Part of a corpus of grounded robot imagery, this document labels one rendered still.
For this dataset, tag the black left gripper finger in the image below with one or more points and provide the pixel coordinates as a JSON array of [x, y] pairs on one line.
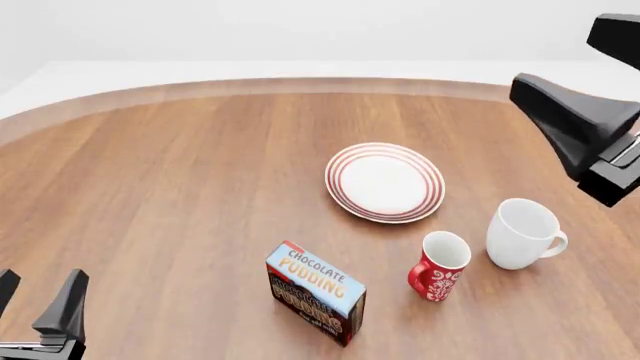
[[6, 285], [65, 311]]

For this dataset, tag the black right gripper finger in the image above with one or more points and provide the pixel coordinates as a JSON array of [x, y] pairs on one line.
[[570, 116], [617, 37]]

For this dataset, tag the red patterned mug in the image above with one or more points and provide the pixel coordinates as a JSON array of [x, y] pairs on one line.
[[440, 273]]

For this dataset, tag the chocolate pudding box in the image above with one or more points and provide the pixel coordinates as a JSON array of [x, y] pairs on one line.
[[315, 288]]

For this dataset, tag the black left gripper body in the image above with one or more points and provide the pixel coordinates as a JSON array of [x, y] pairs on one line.
[[45, 350]]

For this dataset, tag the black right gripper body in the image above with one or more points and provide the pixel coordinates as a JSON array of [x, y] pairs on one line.
[[612, 180]]

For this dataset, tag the white plate with red rings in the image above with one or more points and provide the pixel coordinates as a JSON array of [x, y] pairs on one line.
[[385, 183]]

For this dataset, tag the white mug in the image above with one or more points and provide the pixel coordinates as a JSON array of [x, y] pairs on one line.
[[520, 234]]

